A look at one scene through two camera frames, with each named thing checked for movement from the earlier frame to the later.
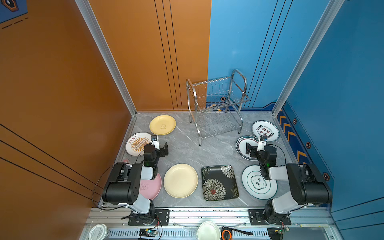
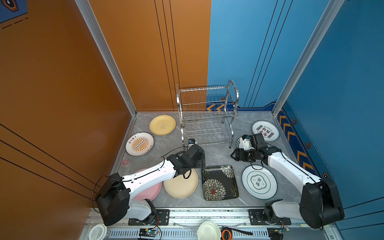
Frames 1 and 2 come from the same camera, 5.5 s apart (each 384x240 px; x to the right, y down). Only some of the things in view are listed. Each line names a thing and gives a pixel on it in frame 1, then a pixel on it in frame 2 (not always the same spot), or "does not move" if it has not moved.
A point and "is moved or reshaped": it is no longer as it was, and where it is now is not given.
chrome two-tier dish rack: [214, 105] is moved or reshaped
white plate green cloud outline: [256, 185] does not move
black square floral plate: [219, 182] does not move
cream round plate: [180, 180] does not move
